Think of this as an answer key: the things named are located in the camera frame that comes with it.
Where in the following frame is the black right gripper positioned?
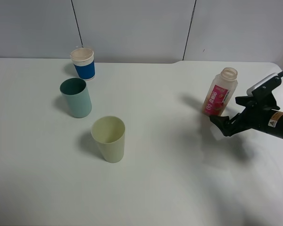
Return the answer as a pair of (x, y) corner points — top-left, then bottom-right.
(209, 96), (280, 137)

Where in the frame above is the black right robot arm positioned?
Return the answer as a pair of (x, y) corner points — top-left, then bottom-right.
(209, 94), (283, 139)

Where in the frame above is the light green plastic cup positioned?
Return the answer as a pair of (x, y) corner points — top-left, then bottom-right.
(91, 116), (125, 163)

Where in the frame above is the blue paper cup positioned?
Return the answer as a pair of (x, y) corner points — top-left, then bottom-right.
(70, 48), (95, 80)

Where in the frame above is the teal plastic cup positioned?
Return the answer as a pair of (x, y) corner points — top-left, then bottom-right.
(59, 78), (92, 118)

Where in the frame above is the pink label drink bottle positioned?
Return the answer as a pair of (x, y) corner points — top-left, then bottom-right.
(202, 67), (238, 116)

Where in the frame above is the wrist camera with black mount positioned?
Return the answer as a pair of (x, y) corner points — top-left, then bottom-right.
(246, 73), (282, 107)

